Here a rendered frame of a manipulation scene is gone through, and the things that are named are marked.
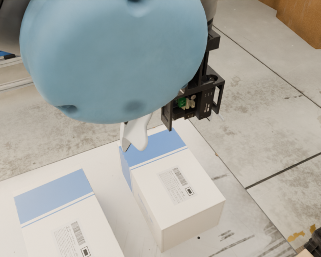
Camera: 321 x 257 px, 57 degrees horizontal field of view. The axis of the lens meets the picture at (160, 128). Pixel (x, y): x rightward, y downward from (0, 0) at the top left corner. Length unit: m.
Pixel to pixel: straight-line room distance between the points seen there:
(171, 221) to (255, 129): 1.35
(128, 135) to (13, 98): 1.75
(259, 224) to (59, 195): 0.37
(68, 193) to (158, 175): 0.16
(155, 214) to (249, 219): 0.20
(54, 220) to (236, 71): 1.87
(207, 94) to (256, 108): 1.59
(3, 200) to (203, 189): 0.40
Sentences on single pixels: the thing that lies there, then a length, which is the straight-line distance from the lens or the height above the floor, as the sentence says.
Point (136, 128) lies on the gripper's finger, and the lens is 0.39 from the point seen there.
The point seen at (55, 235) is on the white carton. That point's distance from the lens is 0.50.
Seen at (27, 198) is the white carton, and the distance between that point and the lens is 0.55.
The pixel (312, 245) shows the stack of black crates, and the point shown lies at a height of 0.20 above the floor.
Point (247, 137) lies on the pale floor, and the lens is 1.72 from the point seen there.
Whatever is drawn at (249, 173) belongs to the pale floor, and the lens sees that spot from 1.57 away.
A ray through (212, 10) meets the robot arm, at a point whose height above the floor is 1.10.
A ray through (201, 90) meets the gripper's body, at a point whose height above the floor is 1.02.
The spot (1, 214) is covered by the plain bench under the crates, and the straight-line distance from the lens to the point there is 0.66.
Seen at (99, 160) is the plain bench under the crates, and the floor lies 0.70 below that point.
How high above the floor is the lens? 1.22
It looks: 46 degrees down
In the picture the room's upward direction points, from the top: straight up
